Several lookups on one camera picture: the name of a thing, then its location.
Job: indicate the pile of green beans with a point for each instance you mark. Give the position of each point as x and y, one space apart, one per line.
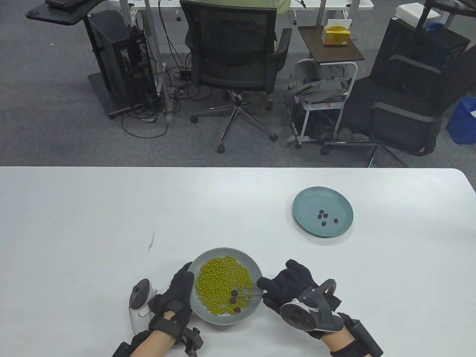
215 279

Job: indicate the brown side table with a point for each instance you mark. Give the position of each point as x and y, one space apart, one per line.
327 52

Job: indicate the metal tweezers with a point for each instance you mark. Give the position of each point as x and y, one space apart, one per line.
258 293

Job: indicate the black keyboard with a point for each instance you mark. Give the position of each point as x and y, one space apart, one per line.
63 3

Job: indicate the person's left forearm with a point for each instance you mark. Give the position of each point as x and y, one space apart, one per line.
154 346

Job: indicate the black side desk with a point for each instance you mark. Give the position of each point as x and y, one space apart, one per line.
55 15

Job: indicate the person's right hand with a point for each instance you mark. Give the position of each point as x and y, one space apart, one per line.
286 282

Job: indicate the black computer tower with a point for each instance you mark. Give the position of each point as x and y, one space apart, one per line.
111 48

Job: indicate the black mesh office chair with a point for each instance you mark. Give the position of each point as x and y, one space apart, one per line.
230 70

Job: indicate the white box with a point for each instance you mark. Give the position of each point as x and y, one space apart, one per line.
409 11

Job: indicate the teal plate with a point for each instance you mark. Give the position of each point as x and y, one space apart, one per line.
308 204

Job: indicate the grey jacket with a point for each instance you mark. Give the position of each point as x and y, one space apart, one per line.
323 87

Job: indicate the black lounge chair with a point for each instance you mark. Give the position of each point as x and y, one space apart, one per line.
401 126

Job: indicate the black wrist camera rig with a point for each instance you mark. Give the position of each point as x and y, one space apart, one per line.
366 336
192 338

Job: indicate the blue bin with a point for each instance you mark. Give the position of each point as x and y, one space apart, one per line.
463 122

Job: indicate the white office desk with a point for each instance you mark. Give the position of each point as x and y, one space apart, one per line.
334 4

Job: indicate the yellow tissue box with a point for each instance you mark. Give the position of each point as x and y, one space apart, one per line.
336 37

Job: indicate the grey plate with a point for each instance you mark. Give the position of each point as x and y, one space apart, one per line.
223 320

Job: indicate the grey white handheld controller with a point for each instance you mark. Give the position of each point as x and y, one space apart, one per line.
295 316
141 293

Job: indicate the small blue item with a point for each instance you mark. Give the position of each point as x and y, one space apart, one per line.
435 26

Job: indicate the white metal cart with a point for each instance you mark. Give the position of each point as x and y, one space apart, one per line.
319 106

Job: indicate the person's left hand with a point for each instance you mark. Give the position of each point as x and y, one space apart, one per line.
181 286

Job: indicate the person's right forearm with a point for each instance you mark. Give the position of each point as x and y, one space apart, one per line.
340 344

